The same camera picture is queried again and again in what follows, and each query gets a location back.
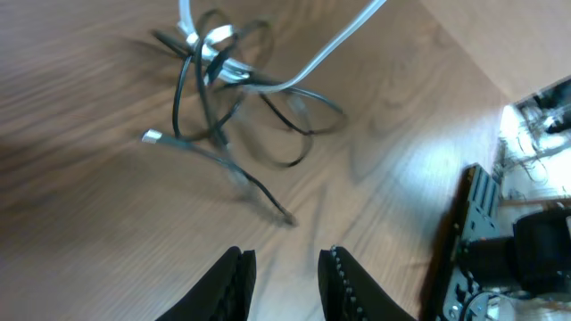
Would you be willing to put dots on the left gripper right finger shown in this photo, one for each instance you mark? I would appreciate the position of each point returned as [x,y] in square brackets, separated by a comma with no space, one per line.
[349,293]

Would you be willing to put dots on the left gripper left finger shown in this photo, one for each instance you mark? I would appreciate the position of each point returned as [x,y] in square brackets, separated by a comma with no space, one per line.
[224,292]

